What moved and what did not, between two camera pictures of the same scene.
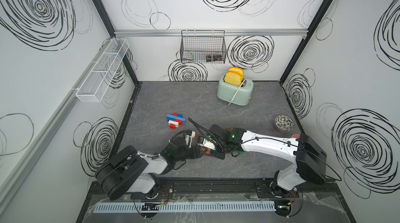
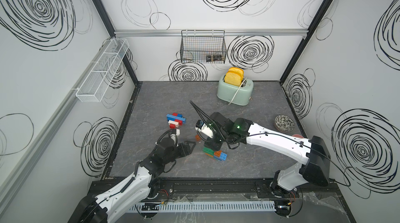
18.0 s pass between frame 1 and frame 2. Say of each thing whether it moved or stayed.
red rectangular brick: stayed
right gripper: moved
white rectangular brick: stayed
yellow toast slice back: stayed
